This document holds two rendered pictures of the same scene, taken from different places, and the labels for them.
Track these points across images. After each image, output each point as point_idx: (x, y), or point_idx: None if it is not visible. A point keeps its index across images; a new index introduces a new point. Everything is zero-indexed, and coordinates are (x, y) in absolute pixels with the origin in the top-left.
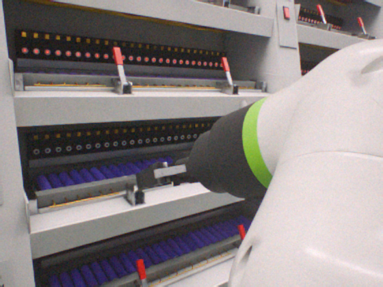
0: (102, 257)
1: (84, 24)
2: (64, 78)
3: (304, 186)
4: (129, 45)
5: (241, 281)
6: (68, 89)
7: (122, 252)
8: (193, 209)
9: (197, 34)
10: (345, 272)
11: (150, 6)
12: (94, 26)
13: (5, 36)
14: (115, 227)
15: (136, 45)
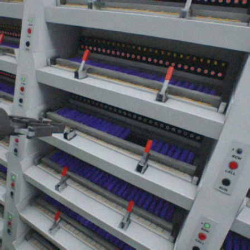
0: (79, 158)
1: (120, 32)
2: (70, 63)
3: None
4: (132, 47)
5: None
6: (64, 70)
7: (87, 163)
8: (94, 163)
9: None
10: None
11: (108, 22)
12: (125, 33)
13: (38, 42)
14: (54, 142)
15: (136, 47)
